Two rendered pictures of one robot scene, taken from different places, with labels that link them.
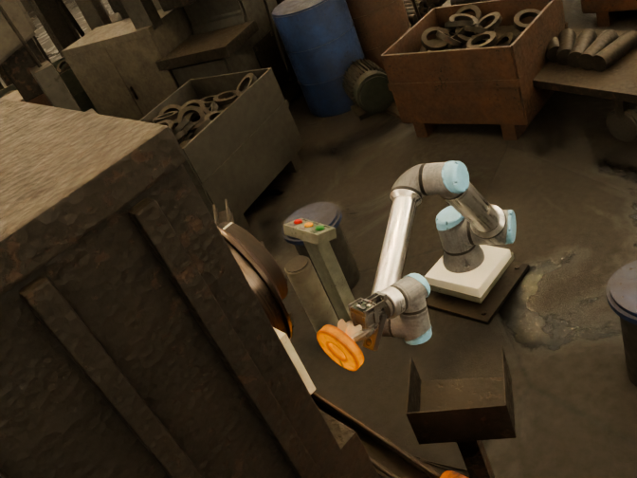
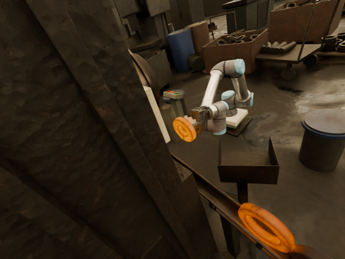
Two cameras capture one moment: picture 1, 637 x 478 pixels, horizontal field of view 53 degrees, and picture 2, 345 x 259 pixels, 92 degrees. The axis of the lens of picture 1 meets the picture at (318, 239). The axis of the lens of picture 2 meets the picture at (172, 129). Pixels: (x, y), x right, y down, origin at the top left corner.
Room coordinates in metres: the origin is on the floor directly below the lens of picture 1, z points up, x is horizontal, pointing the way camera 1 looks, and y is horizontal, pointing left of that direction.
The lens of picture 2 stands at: (0.63, 0.11, 1.38)
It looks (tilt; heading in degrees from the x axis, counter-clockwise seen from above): 35 degrees down; 2
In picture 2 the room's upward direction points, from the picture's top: 19 degrees counter-clockwise
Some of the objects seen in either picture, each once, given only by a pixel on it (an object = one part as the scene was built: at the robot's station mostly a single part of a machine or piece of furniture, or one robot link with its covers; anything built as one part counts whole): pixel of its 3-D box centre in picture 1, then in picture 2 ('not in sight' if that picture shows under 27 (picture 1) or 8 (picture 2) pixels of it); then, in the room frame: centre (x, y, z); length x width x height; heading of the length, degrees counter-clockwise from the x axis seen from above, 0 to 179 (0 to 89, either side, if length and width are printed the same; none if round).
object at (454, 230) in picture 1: (456, 228); (229, 99); (2.31, -0.59, 0.35); 0.17 x 0.15 x 0.18; 52
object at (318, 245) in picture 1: (330, 273); (178, 113); (2.45, 0.02, 0.31); 0.24 x 0.16 x 0.62; 31
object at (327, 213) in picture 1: (324, 250); (177, 107); (2.79, 0.00, 0.21); 0.32 x 0.32 x 0.43
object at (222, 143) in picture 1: (209, 154); (141, 77); (4.25, 0.45, 0.39); 1.03 x 0.83 x 0.77; 136
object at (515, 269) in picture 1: (469, 280); (230, 121); (2.31, -0.58, 0.04); 0.40 x 0.40 x 0.08; 35
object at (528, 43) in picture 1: (478, 66); (234, 54); (3.85, -1.42, 0.33); 0.93 x 0.73 x 0.66; 38
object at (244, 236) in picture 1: (247, 265); (140, 80); (1.54, 0.21, 1.11); 0.28 x 0.06 x 0.28; 31
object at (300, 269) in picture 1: (317, 305); (172, 124); (2.33, 0.13, 0.26); 0.12 x 0.12 x 0.52
